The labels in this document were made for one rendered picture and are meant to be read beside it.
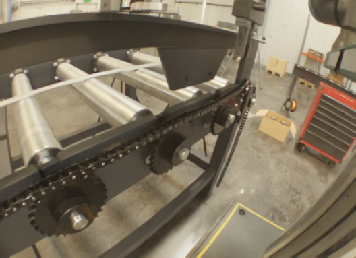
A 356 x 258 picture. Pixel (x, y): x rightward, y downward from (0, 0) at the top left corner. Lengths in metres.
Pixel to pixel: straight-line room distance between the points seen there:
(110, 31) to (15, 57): 0.16
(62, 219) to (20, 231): 0.15
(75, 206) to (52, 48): 0.25
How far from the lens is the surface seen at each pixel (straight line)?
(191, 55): 0.49
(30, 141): 0.47
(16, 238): 0.47
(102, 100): 0.63
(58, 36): 0.29
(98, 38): 0.32
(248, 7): 0.45
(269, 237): 1.08
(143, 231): 0.89
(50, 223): 0.37
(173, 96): 0.75
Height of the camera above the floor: 1.16
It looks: 31 degrees down
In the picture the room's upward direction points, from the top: 9 degrees clockwise
